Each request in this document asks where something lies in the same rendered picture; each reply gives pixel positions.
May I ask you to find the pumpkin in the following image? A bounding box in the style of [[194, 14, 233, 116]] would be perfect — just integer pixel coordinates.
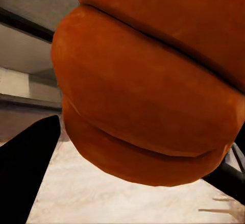
[[51, 0, 245, 187]]

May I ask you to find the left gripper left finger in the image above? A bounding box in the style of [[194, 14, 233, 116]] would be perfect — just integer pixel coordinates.
[[0, 115, 61, 224]]

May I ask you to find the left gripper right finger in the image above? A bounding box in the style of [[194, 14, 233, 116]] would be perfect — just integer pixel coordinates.
[[234, 123, 245, 155]]

